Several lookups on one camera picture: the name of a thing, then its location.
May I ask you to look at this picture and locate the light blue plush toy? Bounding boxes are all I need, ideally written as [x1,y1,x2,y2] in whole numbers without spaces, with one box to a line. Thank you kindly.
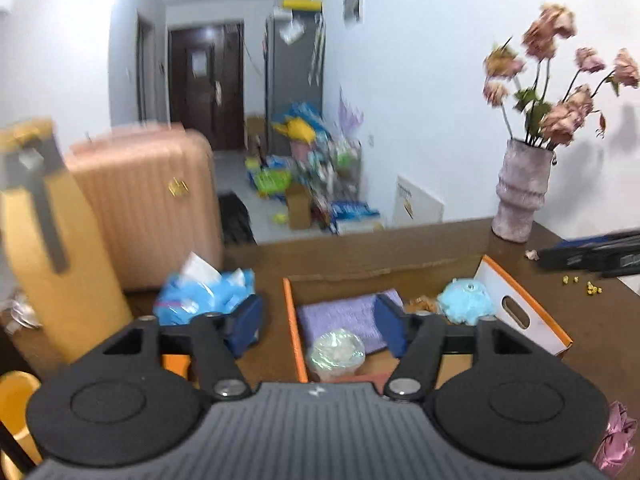
[436,278,497,326]

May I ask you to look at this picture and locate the purple knitted towel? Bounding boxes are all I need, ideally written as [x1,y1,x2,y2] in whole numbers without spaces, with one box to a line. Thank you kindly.
[290,288,405,354]

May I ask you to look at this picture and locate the iridescent plastic bag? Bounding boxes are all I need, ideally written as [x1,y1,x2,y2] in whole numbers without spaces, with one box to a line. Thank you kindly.
[306,328,367,382]

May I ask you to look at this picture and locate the pink satin pouch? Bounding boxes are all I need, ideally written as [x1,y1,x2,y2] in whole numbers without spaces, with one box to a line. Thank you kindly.
[593,401,639,479]

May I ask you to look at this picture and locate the yellow white plush toy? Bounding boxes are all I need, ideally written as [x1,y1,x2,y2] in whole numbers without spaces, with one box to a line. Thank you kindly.
[405,296,440,315]

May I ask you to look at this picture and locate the red orange cardboard box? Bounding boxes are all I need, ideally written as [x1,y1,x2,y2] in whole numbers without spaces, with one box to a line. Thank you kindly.
[283,255,573,387]

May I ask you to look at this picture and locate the blue tissue pack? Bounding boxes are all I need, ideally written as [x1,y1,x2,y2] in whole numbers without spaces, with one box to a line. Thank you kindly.
[153,252,255,326]

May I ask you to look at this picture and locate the pinkish ceramic vase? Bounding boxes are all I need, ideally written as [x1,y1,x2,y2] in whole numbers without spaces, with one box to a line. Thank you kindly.
[491,139,553,244]

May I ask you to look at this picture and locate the white flat panel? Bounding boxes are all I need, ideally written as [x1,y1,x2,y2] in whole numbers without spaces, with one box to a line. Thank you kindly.
[390,176,445,228]

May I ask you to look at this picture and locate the black bag on floor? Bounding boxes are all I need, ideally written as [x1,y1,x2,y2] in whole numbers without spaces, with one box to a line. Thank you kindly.
[218,192,256,245]

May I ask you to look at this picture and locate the dried pink flowers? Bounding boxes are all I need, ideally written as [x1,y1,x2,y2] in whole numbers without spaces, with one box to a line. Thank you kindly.
[482,3,640,152]

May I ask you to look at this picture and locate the small brown cardboard box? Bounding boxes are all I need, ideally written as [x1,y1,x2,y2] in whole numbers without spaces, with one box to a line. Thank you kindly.
[285,183,311,231]

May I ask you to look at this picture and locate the cluttered storage rack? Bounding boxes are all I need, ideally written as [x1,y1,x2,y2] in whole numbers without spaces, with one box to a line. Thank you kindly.
[288,102,374,234]

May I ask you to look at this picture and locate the green plastic basket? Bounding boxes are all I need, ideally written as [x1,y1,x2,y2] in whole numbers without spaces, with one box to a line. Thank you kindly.
[254,168,292,196]

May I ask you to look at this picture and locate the pink ribbed suitcase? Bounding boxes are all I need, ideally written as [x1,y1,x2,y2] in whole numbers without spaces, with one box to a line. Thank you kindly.
[65,122,224,290]

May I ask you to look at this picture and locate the yellow watering can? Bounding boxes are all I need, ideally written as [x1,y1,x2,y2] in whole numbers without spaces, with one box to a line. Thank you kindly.
[271,117,317,144]

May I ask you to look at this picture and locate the dark brown entrance door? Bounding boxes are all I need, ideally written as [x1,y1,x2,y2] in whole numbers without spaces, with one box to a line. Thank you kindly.
[168,22,245,151]

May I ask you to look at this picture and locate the grey refrigerator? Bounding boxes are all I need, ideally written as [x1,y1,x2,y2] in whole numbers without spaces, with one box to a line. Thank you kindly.
[264,8,326,156]

